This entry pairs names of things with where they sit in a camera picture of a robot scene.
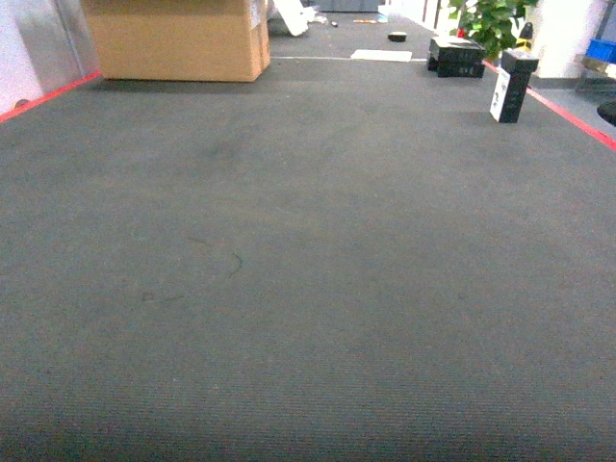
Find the stacked black flat boxes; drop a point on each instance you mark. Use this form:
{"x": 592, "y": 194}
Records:
{"x": 450, "y": 56}

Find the grey plastic crate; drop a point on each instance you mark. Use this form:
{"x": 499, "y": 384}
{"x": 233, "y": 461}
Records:
{"x": 348, "y": 6}

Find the red conveyor side rail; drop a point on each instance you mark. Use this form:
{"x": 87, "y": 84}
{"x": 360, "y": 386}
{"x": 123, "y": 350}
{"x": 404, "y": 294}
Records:
{"x": 30, "y": 104}

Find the small black round object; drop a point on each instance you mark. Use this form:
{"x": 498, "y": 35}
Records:
{"x": 397, "y": 36}

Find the white flat sheet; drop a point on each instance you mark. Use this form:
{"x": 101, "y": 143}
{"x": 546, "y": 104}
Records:
{"x": 376, "y": 55}

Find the upright black white box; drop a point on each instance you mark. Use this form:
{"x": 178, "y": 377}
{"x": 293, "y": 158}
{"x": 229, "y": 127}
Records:
{"x": 516, "y": 67}

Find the yellow black traffic cone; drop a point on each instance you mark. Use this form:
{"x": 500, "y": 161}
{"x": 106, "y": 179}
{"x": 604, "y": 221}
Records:
{"x": 524, "y": 40}

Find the large cardboard box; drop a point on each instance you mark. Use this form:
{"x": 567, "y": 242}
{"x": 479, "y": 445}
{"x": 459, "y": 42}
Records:
{"x": 195, "y": 41}

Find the green potted plant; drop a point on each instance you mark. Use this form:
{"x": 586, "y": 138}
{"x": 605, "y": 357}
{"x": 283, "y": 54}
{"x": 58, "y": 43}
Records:
{"x": 494, "y": 24}

